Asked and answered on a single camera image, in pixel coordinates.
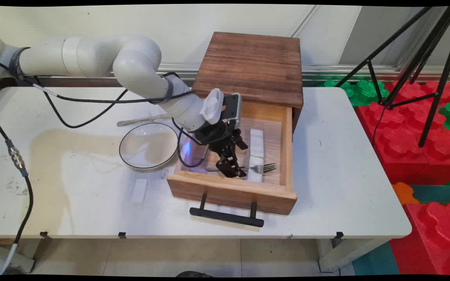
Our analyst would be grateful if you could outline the large red foam block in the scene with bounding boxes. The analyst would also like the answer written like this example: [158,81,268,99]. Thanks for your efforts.
[356,80,450,185]

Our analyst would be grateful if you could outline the silver serrated table knife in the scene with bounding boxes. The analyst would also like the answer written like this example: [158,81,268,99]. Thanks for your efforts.
[116,113,171,127]

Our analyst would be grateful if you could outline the black drawer handle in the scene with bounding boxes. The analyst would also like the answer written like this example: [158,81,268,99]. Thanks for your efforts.
[189,193,265,228]

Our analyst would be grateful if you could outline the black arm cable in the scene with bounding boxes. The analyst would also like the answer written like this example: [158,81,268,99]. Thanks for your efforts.
[0,59,196,129]

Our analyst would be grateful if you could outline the orange foam piece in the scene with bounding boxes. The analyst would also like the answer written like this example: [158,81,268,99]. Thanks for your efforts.
[392,181,421,206]

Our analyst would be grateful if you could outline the dark wooden drawer cabinet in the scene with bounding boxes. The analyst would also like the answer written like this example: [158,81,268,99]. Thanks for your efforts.
[191,32,304,133]

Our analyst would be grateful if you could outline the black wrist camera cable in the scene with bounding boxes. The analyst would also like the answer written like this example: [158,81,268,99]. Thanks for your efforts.
[171,116,234,169]

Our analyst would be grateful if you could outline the black silver wrist camera box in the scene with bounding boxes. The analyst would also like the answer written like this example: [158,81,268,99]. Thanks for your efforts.
[221,93,243,129]

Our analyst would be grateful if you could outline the light wooden drawer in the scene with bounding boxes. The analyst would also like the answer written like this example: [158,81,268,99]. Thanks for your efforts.
[166,98,298,216]

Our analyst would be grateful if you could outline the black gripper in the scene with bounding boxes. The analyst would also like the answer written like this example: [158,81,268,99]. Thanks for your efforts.
[193,120,249,179]

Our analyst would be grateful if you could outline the white table leg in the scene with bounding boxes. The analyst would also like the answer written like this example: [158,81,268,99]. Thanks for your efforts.
[317,238,389,272]

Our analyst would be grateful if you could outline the teal foam mat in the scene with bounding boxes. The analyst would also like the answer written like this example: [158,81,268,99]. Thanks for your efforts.
[411,184,450,206]

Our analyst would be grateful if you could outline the white plate with black rim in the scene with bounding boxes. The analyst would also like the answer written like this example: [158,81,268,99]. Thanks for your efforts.
[119,122,179,171]

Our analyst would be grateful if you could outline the silver metal fork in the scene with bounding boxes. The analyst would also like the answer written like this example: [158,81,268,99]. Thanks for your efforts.
[205,162,277,174]

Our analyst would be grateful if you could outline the black tripod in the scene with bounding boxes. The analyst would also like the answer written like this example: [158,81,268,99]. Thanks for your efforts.
[334,6,450,148]

